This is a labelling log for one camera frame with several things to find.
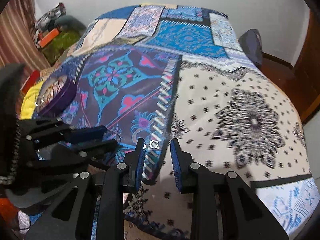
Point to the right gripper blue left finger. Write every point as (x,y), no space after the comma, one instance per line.
(125,177)

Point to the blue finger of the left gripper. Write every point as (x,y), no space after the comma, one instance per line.
(101,152)
(86,134)

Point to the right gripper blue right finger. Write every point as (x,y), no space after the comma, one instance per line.
(192,177)

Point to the purple heart-shaped tin box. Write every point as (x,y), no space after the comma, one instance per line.
(54,96)

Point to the yellow towel blanket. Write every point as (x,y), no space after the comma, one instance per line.
(29,100)

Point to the red box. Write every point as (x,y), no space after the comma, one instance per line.
(30,81)

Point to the blue patchwork bed cover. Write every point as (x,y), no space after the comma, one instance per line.
(162,73)

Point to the green patterned storage box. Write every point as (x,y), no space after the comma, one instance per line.
(56,47)

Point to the orange shoe box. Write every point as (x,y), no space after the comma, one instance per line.
(49,37)

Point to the red striped curtain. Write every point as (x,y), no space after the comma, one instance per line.
(17,31)

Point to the dark green pillow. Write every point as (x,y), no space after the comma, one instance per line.
(69,22)

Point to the pile of patterned clothes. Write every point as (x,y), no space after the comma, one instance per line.
(46,21)

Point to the grey blue backpack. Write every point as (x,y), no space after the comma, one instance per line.
(251,44)

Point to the brown wooden door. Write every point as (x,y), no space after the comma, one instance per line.
(306,69)

